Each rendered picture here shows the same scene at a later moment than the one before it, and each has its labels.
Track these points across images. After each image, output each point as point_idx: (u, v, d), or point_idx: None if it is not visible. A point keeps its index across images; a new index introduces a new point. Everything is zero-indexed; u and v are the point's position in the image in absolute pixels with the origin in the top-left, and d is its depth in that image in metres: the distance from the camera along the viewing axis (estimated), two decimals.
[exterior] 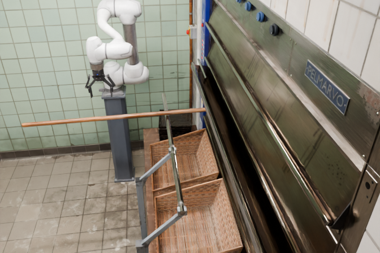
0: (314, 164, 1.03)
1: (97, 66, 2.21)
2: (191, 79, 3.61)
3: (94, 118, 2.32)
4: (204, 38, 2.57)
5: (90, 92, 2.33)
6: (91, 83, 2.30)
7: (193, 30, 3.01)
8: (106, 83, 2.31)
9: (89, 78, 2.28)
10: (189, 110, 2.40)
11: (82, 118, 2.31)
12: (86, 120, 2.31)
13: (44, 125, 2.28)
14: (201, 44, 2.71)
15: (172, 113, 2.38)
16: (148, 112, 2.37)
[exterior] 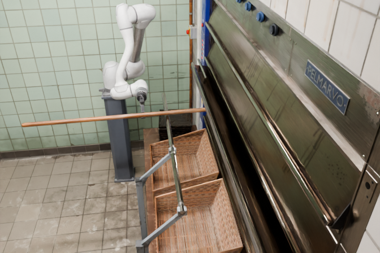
0: (314, 164, 1.03)
1: (135, 92, 2.63)
2: (191, 79, 3.61)
3: (94, 118, 2.32)
4: (204, 38, 2.57)
5: None
6: (141, 109, 2.55)
7: (193, 30, 3.01)
8: (139, 97, 2.50)
9: None
10: (189, 110, 2.40)
11: (82, 118, 2.31)
12: (86, 120, 2.31)
13: (44, 125, 2.28)
14: (201, 44, 2.71)
15: (172, 113, 2.38)
16: (148, 112, 2.37)
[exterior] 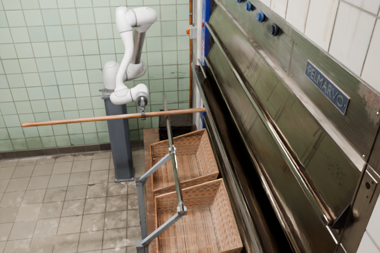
0: (314, 164, 1.03)
1: (135, 97, 2.56)
2: (191, 79, 3.61)
3: (94, 118, 2.32)
4: (204, 38, 2.57)
5: None
6: None
7: (193, 30, 3.01)
8: (141, 106, 2.44)
9: None
10: (189, 110, 2.40)
11: (82, 118, 2.31)
12: (86, 120, 2.31)
13: (44, 125, 2.28)
14: (201, 44, 2.71)
15: (172, 113, 2.38)
16: (148, 112, 2.37)
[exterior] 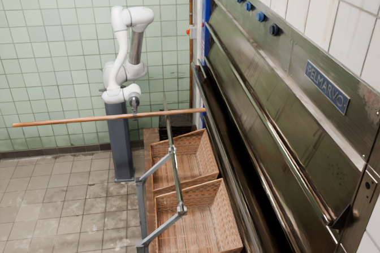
0: (314, 164, 1.03)
1: (128, 97, 2.55)
2: (191, 79, 3.61)
3: (85, 118, 2.30)
4: (204, 38, 2.57)
5: None
6: None
7: (193, 30, 3.01)
8: None
9: None
10: (181, 110, 2.39)
11: (73, 118, 2.30)
12: (77, 120, 2.30)
13: (35, 125, 2.27)
14: (201, 44, 2.71)
15: (164, 113, 2.37)
16: (139, 113, 2.36)
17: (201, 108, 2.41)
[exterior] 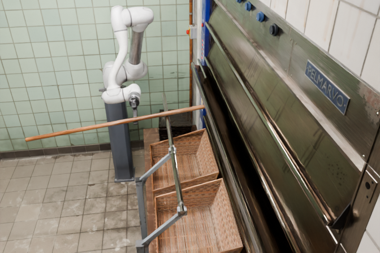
0: (314, 164, 1.03)
1: (128, 97, 2.55)
2: (191, 79, 3.61)
3: (89, 127, 2.41)
4: (204, 38, 2.57)
5: (133, 121, 2.42)
6: (133, 114, 2.47)
7: (193, 30, 3.01)
8: None
9: None
10: (180, 110, 2.37)
11: (77, 128, 2.42)
12: (81, 129, 2.41)
13: (44, 138, 2.43)
14: (201, 44, 2.71)
15: (163, 114, 2.38)
16: (139, 116, 2.39)
17: (199, 105, 2.37)
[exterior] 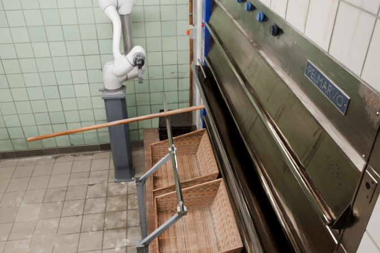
0: (314, 164, 1.03)
1: (132, 58, 2.46)
2: (191, 79, 3.61)
3: (89, 127, 2.42)
4: (204, 38, 2.57)
5: (138, 80, 2.33)
6: (138, 74, 2.38)
7: (193, 30, 3.01)
8: (137, 61, 2.33)
9: None
10: (179, 110, 2.37)
11: (78, 128, 2.43)
12: (82, 129, 2.42)
13: (46, 138, 2.45)
14: (201, 44, 2.71)
15: (162, 114, 2.38)
16: (138, 117, 2.40)
17: (199, 105, 2.36)
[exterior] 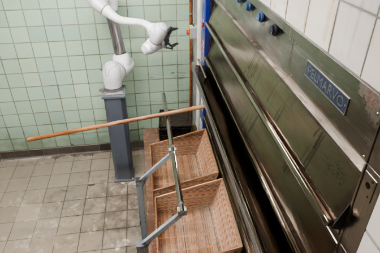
0: (314, 164, 1.03)
1: (163, 43, 2.78)
2: (191, 79, 3.61)
3: (89, 127, 2.42)
4: (204, 38, 2.57)
5: (176, 45, 2.98)
6: (170, 45, 2.92)
7: (193, 30, 3.01)
8: (170, 34, 2.88)
9: (167, 47, 2.90)
10: (179, 110, 2.37)
11: (78, 128, 2.43)
12: (82, 129, 2.42)
13: (46, 138, 2.45)
14: (201, 44, 2.71)
15: (162, 114, 2.38)
16: (138, 117, 2.40)
17: (199, 105, 2.36)
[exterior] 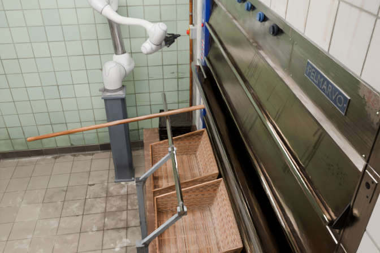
0: (314, 164, 1.03)
1: (163, 43, 2.78)
2: (191, 79, 3.61)
3: (89, 127, 2.42)
4: (204, 38, 2.57)
5: (177, 37, 2.96)
6: (172, 40, 2.91)
7: (193, 30, 3.01)
8: (171, 38, 2.90)
9: (168, 46, 2.90)
10: (179, 110, 2.37)
11: (78, 128, 2.43)
12: (82, 129, 2.42)
13: (46, 138, 2.45)
14: (201, 44, 2.71)
15: (162, 114, 2.38)
16: (138, 117, 2.40)
17: (199, 105, 2.36)
